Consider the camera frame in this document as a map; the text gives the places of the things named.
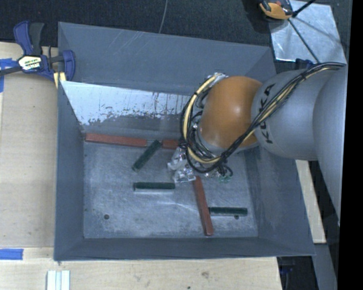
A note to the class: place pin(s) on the red-brown flat block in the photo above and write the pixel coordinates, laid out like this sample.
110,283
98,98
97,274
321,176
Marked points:
116,140
203,207
170,144

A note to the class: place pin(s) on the grey metal bin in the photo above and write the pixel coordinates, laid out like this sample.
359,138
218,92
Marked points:
153,212

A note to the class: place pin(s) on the dark green flat block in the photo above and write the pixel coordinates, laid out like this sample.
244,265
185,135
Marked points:
154,186
228,211
146,156

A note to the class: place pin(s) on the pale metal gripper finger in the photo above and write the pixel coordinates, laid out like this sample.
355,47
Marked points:
183,175
176,160

